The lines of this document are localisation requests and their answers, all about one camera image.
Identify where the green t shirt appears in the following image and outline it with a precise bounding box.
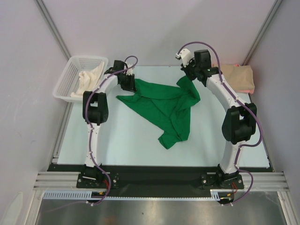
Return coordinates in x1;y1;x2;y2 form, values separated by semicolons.
116;76;201;149

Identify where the white plastic basket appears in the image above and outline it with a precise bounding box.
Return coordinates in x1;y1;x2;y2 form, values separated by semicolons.
52;55;109;103

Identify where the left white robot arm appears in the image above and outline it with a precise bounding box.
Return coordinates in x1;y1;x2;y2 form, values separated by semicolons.
82;56;137;168

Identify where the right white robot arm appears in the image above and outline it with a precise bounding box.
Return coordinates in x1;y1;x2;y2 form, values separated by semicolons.
176;48;257;188

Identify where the cream t shirt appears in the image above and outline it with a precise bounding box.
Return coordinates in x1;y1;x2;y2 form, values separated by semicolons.
70;61;105;98

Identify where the folded tan t shirt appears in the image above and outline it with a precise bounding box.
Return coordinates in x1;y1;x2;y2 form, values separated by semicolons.
221;64;255;94

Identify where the folded pink t shirt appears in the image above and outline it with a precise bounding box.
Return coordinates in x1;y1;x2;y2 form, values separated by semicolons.
231;65;255;94

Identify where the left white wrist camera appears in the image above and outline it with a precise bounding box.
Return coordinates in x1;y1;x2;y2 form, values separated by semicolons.
124;62;134;75

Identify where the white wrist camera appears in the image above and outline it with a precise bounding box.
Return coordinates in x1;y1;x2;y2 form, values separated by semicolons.
124;62;134;75
175;48;194;68

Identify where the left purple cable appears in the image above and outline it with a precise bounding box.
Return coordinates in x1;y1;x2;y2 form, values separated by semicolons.
45;55;139;213

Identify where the purple cable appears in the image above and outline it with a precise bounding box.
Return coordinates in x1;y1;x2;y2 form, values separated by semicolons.
177;41;263;207
45;55;139;213

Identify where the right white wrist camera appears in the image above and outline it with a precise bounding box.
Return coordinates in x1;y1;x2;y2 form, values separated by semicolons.
175;48;194;68

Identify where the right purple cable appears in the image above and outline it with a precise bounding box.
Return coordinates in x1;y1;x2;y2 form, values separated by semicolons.
177;41;263;207

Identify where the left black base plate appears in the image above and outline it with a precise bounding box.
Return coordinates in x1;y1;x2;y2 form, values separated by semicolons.
76;166;120;189

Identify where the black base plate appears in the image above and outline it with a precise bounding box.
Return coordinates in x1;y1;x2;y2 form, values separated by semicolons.
76;166;120;189
200;172;244;190

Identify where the right aluminium corner post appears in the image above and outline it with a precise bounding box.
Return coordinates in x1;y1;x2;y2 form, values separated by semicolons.
242;0;284;66

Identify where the aluminium corner post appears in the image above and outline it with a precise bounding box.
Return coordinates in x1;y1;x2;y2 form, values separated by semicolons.
34;0;71;60
242;0;284;66

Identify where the left aluminium corner post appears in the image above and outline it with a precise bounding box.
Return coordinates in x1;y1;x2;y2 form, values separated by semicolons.
34;0;71;60

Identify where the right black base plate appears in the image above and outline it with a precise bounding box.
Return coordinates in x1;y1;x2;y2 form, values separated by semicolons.
200;172;244;190

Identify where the right grey cable duct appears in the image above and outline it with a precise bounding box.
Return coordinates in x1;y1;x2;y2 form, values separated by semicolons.
210;189;235;201

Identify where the grey cable duct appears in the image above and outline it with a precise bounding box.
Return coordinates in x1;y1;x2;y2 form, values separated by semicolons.
210;189;235;201
43;190;106;200

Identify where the aluminium front rail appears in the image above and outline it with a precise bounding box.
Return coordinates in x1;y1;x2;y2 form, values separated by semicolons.
33;172;289;191

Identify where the left grey cable duct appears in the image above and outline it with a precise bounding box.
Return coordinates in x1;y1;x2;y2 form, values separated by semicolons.
43;190;106;200

